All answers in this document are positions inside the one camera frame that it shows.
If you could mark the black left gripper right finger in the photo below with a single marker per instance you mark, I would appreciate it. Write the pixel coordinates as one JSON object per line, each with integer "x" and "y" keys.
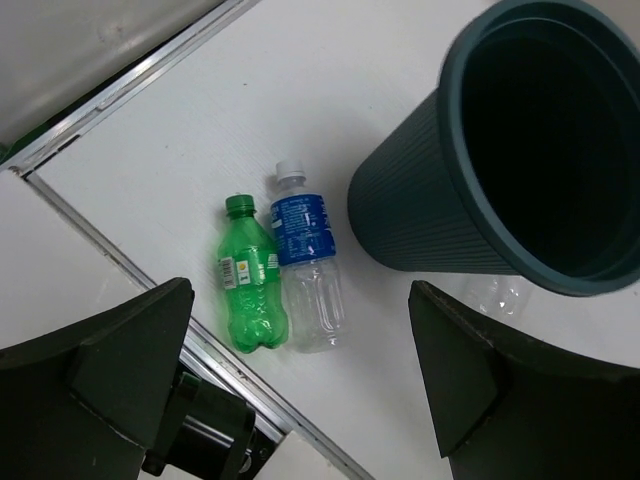
{"x": 506, "y": 405}

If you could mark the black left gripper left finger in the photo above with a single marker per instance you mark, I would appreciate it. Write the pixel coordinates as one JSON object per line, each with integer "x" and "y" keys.
{"x": 86, "y": 401}

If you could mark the clear unlabelled plastic bottle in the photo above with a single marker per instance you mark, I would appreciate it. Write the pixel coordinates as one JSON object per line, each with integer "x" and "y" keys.
{"x": 500, "y": 297}

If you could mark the green plastic soda bottle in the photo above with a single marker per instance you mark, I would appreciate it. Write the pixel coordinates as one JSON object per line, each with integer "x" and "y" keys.
{"x": 250, "y": 273}

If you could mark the dark teal plastic bin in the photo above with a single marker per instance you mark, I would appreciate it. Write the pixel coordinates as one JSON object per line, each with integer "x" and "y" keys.
{"x": 524, "y": 160}

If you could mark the clear bottle blue Pocari label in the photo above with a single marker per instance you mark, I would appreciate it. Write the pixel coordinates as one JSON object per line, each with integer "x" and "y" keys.
{"x": 307, "y": 257}

